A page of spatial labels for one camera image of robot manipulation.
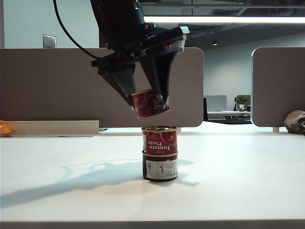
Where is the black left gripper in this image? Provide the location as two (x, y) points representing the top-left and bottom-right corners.
(91, 22), (185, 107)

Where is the red tomato paste can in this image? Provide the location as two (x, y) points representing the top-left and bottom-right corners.
(141, 125), (178, 155)
(142, 151), (179, 182)
(131, 89), (170, 118)

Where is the grey background desk screen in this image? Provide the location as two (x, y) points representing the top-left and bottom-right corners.
(205, 95), (227, 112)

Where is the wide brown desk divider panel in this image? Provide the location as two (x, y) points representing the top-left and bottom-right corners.
(0, 47), (205, 128)

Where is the white background desk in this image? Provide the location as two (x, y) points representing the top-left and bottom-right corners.
(207, 110), (252, 121)

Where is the long ceiling light strip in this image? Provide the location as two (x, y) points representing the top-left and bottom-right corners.
(142, 15), (305, 24)

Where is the green potted plant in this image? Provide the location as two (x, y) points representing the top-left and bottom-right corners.
(234, 95), (250, 112)

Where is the narrow brown desk divider panel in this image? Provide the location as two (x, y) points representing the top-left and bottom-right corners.
(251, 47), (305, 128)

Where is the orange round object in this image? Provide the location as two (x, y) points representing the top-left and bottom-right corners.
(0, 121), (15, 137)

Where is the brown crumpled bag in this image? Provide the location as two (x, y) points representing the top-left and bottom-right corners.
(284, 110), (305, 136)

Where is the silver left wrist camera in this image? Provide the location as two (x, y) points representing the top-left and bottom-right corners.
(178, 25), (191, 52)

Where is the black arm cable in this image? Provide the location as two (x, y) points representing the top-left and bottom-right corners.
(52, 0), (105, 59)

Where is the metal wall switch plate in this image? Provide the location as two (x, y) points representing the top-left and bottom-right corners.
(42, 34), (57, 49)

